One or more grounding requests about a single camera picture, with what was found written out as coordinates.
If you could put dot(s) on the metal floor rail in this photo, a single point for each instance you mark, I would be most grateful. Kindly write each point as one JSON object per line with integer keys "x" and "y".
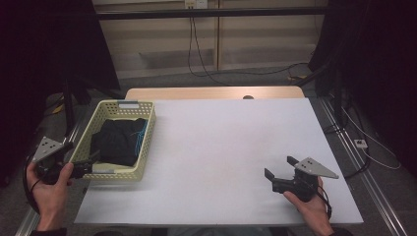
{"x": 24, "y": 224}
{"x": 364, "y": 173}

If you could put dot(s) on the wooden table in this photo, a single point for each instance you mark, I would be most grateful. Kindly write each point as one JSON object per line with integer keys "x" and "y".
{"x": 203, "y": 92}

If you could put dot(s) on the person's left hand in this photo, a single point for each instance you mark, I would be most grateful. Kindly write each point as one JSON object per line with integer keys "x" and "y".
{"x": 50, "y": 200}

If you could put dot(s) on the black curtain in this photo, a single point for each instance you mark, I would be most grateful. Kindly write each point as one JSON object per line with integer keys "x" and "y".
{"x": 49, "y": 65}
{"x": 377, "y": 65}

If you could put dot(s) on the yellow tape piece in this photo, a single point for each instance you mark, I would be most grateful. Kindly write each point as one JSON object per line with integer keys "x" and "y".
{"x": 58, "y": 109}

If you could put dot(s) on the person's right hand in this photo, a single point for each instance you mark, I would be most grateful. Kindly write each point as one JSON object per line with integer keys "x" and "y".
{"x": 311, "y": 213}

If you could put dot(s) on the white power strip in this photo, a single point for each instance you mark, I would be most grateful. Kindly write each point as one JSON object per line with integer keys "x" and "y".
{"x": 360, "y": 143}

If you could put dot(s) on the black tripod stand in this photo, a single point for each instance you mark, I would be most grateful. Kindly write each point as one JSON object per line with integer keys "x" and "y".
{"x": 69, "y": 108}

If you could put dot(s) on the black metal stand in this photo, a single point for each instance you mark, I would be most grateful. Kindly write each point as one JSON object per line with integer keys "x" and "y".
{"x": 336, "y": 98}

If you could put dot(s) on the white table mat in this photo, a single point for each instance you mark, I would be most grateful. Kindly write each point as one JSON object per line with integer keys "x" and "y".
{"x": 213, "y": 164}

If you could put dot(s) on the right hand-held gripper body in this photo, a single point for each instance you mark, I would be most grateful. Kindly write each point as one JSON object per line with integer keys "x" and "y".
{"x": 308, "y": 178}

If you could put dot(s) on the black horizontal metal bar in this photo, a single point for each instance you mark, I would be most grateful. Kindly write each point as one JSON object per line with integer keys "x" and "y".
{"x": 209, "y": 13}

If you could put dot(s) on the black shorts with blue stripes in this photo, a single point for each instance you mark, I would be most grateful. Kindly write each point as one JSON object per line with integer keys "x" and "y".
{"x": 118, "y": 141}

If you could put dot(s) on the pale yellow plastic basket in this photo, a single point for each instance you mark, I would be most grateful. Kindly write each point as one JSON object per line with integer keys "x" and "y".
{"x": 144, "y": 154}

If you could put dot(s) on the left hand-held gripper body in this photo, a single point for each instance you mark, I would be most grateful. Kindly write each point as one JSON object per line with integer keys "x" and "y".
{"x": 49, "y": 154}

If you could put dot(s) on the white wall socket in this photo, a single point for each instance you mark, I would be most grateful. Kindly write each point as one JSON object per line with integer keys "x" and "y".
{"x": 196, "y": 3}

